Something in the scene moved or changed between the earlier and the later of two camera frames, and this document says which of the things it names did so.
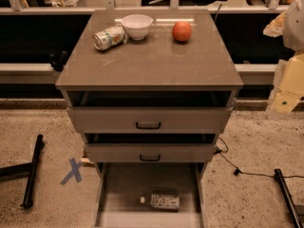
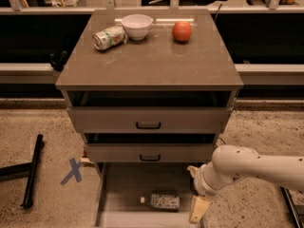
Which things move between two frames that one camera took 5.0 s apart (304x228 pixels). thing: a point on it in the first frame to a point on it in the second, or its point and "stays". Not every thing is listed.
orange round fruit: [181, 30] stays
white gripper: [294, 28] to [199, 180]
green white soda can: [109, 37] stays
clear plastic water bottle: [161, 200] stays
